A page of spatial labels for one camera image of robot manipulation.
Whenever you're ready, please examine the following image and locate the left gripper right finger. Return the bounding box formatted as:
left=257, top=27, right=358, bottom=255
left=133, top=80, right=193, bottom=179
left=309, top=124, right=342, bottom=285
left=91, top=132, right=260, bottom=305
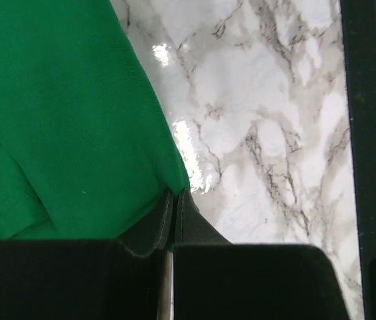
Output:
left=174, top=190, right=231, bottom=245

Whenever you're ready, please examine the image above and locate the green t-shirt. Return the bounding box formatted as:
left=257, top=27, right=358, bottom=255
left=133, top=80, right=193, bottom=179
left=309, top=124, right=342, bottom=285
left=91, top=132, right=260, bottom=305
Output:
left=0, top=1, right=189, bottom=239

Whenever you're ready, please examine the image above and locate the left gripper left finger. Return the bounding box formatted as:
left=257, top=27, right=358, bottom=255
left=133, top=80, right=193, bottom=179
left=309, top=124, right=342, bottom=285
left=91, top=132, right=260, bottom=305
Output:
left=118, top=190, right=174, bottom=257

